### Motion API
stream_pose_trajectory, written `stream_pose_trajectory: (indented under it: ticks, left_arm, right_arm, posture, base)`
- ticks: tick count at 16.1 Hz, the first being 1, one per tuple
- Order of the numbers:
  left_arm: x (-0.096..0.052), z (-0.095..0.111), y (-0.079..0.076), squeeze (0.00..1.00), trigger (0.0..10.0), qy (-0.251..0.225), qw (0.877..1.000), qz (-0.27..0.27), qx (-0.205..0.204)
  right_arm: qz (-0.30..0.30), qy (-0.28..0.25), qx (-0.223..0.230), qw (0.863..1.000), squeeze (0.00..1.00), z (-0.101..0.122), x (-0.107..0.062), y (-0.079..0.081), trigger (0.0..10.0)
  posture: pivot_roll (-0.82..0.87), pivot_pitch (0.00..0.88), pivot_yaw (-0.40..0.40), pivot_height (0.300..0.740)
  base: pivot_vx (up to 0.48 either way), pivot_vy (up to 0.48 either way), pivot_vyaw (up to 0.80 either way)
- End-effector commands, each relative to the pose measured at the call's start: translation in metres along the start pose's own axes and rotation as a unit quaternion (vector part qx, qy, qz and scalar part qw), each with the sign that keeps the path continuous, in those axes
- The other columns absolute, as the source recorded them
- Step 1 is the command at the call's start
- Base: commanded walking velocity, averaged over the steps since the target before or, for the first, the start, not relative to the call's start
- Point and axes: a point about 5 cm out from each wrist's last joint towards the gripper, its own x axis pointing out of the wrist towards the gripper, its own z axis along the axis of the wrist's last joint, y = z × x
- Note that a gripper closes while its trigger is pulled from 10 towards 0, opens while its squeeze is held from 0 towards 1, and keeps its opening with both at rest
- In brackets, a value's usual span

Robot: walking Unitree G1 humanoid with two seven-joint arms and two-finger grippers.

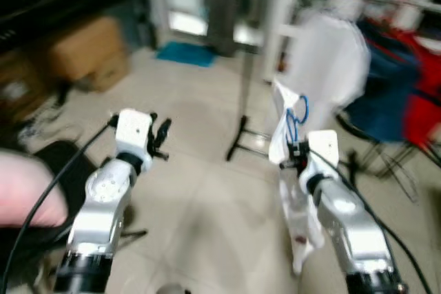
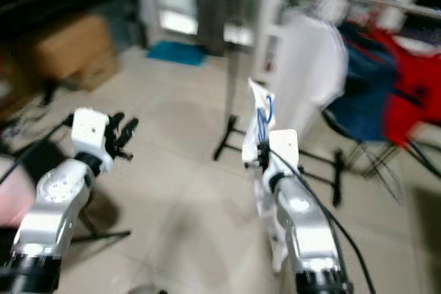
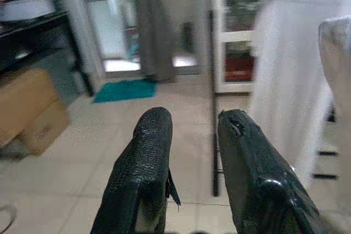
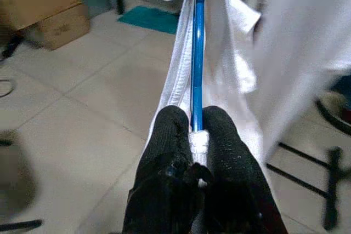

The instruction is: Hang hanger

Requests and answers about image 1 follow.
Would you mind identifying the dark grey curtain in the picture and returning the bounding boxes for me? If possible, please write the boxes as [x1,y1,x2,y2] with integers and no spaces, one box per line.
[205,0,238,57]

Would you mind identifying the black cross-leg stand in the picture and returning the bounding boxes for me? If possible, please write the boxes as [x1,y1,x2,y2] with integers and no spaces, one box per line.
[336,112,441,202]

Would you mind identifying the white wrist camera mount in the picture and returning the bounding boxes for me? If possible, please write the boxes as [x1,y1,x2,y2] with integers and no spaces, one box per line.
[114,109,154,171]
[298,130,340,185]

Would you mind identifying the printed cardboard box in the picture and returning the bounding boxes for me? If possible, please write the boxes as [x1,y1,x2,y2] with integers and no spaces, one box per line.
[81,52,132,92]

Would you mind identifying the blue clothes hanger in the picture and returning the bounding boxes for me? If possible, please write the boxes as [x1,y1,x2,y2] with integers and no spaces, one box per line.
[285,94,311,147]

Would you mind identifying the red logo t-shirt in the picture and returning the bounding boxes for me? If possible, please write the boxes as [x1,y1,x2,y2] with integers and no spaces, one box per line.
[393,29,441,149]

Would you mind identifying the person bare pink limb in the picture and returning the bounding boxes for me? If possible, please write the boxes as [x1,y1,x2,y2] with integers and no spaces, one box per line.
[0,151,68,229]

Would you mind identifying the large plain cardboard box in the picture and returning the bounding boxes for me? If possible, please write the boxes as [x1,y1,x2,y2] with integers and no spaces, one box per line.
[45,17,126,81]

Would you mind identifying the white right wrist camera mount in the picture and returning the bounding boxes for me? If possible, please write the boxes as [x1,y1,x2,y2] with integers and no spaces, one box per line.
[298,130,340,185]

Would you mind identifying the teal floor mat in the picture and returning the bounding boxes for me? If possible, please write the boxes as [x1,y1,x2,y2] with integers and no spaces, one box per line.
[155,41,218,67]

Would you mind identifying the plain white t-shirt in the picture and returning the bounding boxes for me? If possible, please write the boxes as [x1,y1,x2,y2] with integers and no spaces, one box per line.
[286,13,371,126]

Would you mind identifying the blue denim garment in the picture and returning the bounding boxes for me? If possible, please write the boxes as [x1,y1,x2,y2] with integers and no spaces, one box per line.
[343,20,422,145]

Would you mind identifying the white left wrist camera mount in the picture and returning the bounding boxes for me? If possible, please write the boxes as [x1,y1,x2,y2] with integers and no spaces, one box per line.
[114,109,154,171]

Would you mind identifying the grey robot left leg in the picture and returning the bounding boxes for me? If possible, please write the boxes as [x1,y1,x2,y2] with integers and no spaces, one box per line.
[155,282,188,294]

